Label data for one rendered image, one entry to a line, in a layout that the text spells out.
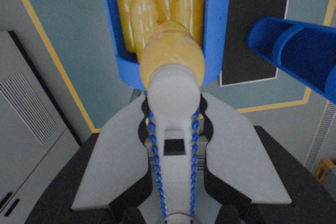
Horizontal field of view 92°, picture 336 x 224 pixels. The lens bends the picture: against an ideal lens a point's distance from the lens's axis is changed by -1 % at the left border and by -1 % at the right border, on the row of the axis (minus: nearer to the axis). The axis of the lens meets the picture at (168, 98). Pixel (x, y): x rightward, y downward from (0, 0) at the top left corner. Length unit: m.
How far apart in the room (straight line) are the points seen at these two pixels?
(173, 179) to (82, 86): 1.33
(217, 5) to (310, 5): 1.61
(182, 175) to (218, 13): 0.93
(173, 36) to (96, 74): 1.69
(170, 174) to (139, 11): 0.91
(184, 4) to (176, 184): 1.03
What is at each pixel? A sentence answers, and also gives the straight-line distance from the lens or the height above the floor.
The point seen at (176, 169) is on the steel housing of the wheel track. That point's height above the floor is 0.93.
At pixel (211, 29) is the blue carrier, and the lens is 0.35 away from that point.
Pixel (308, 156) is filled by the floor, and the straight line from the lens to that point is 3.11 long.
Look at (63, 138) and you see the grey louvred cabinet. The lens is 2.19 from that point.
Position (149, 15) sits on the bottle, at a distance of 0.40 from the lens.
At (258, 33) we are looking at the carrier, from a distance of 1.57.
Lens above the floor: 1.55
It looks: 59 degrees down
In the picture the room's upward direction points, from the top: 179 degrees counter-clockwise
